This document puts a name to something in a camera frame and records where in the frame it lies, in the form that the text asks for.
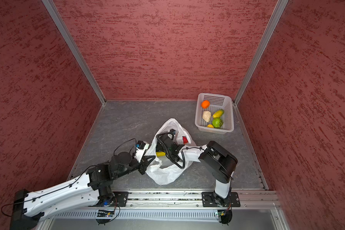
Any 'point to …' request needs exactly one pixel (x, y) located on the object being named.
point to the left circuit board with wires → (103, 216)
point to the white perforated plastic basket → (217, 101)
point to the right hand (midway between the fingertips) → (159, 146)
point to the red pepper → (185, 139)
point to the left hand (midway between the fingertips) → (153, 160)
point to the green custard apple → (217, 122)
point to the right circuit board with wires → (226, 216)
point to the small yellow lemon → (210, 126)
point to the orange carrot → (205, 104)
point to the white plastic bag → (163, 170)
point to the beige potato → (206, 116)
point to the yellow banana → (160, 154)
